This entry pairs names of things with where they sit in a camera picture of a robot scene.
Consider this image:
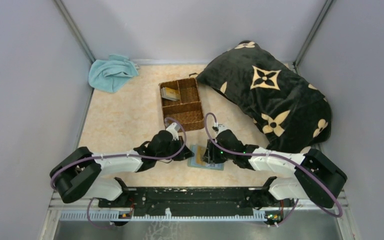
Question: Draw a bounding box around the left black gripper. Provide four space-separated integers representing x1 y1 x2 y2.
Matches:
156 135 195 161

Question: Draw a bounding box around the green leather card holder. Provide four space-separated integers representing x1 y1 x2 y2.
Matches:
187 144 224 171

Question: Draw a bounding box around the brown woven divided basket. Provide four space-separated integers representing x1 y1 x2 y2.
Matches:
158 77 204 132

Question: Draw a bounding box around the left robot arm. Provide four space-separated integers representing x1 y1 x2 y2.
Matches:
49 130 194 208

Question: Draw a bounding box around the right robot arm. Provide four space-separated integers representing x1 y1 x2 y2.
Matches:
204 129 348 209

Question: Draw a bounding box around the gold card stack in basket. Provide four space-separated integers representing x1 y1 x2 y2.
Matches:
160 87 181 102

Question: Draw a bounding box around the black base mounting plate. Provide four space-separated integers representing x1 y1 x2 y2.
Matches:
98 187 295 217

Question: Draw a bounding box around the black floral pillow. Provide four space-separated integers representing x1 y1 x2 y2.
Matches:
196 40 333 153

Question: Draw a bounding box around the light blue cloth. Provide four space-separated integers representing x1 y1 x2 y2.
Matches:
88 54 139 94

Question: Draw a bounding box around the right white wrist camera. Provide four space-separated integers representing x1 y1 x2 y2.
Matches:
211 122 228 136

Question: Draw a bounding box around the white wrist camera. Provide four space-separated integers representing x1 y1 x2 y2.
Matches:
211 122 228 136
165 122 181 141

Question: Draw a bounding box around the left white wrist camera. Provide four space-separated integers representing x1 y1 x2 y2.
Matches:
165 122 181 141

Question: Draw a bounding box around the aluminium frame rail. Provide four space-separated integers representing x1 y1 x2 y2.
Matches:
47 198 349 222

